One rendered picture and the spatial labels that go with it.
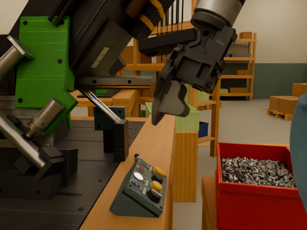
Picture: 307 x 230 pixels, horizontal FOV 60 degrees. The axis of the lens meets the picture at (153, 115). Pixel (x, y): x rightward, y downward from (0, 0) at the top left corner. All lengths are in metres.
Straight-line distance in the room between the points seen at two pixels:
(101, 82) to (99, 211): 0.34
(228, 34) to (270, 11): 9.92
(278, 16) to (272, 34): 0.63
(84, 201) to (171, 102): 0.26
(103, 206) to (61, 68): 0.31
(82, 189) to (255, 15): 9.80
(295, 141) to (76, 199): 0.46
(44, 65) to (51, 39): 0.06
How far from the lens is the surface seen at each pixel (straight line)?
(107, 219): 0.50
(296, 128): 0.19
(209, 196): 0.80
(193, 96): 3.05
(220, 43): 0.48
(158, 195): 0.50
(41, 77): 0.65
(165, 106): 0.48
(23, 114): 0.68
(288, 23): 10.59
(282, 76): 10.48
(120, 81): 0.71
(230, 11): 0.49
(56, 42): 0.65
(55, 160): 0.59
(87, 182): 0.65
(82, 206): 0.55
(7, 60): 0.66
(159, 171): 0.59
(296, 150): 0.19
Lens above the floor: 1.16
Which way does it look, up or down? 11 degrees down
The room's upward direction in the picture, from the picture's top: straight up
